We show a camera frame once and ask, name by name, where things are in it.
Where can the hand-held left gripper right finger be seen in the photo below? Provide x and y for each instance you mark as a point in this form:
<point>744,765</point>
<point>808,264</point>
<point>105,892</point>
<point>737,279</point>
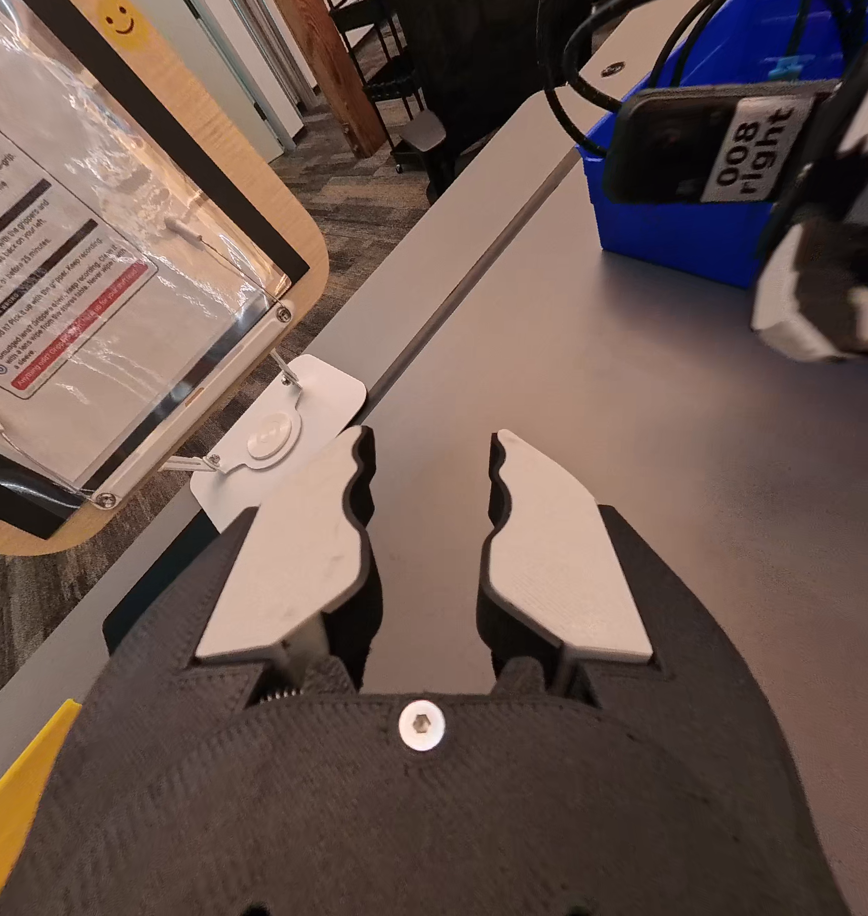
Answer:
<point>563,565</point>

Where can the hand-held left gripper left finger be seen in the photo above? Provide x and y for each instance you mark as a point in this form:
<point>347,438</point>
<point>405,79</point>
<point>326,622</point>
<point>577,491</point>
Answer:
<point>291,558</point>

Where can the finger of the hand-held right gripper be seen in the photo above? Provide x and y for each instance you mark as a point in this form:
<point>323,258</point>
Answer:
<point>867,125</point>
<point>777,300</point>

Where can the blue storage bin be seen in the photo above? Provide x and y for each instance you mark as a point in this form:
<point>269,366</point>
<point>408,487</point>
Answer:
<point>663,229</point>

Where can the yellow storage bin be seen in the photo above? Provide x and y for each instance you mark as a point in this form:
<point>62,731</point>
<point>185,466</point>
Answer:
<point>12,801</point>

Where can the wooden sign board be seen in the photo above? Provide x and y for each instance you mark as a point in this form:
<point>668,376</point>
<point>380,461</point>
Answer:
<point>212,100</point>

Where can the yellow smiley sticker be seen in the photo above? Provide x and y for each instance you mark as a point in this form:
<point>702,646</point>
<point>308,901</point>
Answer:
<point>123,21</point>

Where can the wooden post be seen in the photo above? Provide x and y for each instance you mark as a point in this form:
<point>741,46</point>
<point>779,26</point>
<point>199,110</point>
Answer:
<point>334,71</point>

